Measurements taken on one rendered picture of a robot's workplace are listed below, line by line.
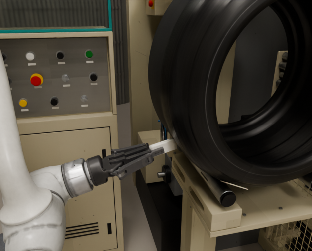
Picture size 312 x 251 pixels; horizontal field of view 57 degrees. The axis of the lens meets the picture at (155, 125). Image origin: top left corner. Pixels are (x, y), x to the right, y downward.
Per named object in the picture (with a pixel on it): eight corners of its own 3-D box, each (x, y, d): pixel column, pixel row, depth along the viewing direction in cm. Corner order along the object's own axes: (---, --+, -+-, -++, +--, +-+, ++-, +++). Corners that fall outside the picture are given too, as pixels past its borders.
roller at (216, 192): (187, 150, 108) (176, 148, 106) (191, 139, 107) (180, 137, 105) (233, 208, 77) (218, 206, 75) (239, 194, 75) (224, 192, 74)
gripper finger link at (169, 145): (149, 147, 77) (150, 148, 76) (173, 138, 78) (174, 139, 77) (152, 156, 78) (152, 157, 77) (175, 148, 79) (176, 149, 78)
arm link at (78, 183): (62, 158, 77) (84, 150, 78) (74, 185, 81) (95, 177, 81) (60, 175, 69) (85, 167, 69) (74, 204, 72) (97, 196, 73)
